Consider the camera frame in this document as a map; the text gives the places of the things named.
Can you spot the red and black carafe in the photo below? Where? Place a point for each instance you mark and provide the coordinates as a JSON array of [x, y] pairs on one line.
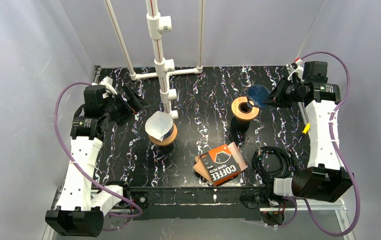
[[238, 125]]

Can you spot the wooden ring dripper holder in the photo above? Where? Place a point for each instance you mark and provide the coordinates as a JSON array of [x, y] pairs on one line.
[[168, 138]]

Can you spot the blue glass dripper cone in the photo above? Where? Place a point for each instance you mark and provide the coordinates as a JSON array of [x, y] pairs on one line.
[[169, 133]]

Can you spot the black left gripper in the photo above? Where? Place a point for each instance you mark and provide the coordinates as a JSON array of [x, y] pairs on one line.
[[126, 102]]

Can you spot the white PVC pipe stand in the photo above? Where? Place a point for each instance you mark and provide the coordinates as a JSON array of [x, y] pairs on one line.
[[164, 68]]

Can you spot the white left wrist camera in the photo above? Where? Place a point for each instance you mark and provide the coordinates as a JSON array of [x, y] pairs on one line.
[[109, 89]]

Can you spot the aluminium frame rail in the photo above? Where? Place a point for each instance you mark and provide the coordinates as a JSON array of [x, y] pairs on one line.
[[150, 203]]

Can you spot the orange coffee filter package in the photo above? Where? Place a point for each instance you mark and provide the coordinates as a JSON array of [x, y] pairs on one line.
[[220, 164]]

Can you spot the yellow marker pen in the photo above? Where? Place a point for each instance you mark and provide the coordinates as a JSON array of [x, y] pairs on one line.
[[306, 129]]

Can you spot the white paper coffee filter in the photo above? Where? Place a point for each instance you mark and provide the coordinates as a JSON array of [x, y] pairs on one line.
[[158, 124]]

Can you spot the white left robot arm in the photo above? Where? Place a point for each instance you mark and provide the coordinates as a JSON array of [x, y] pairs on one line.
[[83, 203]]

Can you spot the clear glass brown cup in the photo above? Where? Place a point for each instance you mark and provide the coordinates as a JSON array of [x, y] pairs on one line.
[[167, 150]]

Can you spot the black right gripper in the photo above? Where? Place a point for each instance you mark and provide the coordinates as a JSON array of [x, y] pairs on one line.
[[280, 93]]

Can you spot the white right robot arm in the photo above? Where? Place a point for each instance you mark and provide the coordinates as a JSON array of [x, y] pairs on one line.
[[325, 178]]

